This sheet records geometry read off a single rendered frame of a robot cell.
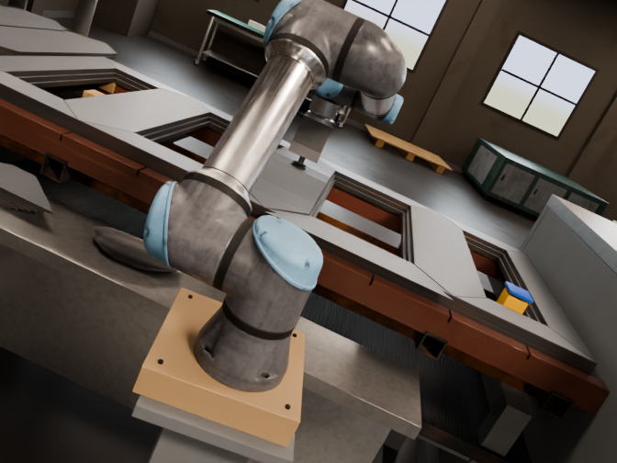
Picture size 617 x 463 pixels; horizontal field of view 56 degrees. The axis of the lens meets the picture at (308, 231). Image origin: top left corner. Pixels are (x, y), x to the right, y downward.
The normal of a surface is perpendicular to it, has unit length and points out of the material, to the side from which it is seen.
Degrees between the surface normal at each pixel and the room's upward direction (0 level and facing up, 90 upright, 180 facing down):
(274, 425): 90
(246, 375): 75
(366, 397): 0
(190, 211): 48
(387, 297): 90
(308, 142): 90
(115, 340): 90
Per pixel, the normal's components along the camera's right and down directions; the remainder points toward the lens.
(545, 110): -0.01, 0.34
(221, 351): -0.36, -0.14
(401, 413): 0.40, -0.86
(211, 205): 0.27, -0.26
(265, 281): -0.21, 0.29
